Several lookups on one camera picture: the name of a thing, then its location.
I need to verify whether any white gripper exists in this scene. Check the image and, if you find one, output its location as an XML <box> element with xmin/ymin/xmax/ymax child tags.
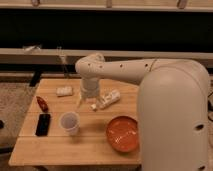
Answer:
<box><xmin>76</xmin><ymin>78</ymin><xmax>103</xmax><ymax>109</ymax></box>

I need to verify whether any red pepper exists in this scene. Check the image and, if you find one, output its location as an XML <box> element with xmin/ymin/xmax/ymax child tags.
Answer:
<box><xmin>36</xmin><ymin>96</ymin><xmax>49</xmax><ymax>112</ymax></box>

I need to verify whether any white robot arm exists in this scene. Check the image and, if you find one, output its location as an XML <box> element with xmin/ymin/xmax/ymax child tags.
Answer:
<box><xmin>75</xmin><ymin>53</ymin><xmax>211</xmax><ymax>171</ymax></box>

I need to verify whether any white sponge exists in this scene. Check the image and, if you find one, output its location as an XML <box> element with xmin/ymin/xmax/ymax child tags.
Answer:
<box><xmin>56</xmin><ymin>86</ymin><xmax>73</xmax><ymax>97</ymax></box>

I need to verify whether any white plastic bottle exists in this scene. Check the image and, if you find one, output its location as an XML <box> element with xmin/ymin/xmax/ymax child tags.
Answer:
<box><xmin>91</xmin><ymin>90</ymin><xmax>121</xmax><ymax>111</ymax></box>

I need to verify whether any white plastic cup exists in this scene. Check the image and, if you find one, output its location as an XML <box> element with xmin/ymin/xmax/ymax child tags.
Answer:
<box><xmin>59</xmin><ymin>112</ymin><xmax>80</xmax><ymax>136</ymax></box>

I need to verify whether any wooden table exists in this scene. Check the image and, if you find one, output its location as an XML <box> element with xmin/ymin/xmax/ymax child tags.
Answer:
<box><xmin>9</xmin><ymin>79</ymin><xmax>140</xmax><ymax>166</ymax></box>

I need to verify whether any orange bowl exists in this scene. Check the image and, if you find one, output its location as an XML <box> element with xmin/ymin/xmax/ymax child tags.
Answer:
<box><xmin>106</xmin><ymin>116</ymin><xmax>139</xmax><ymax>153</ymax></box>

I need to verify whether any black rectangular block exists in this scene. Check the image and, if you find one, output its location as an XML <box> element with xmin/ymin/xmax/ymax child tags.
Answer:
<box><xmin>35</xmin><ymin>114</ymin><xmax>51</xmax><ymax>136</ymax></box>

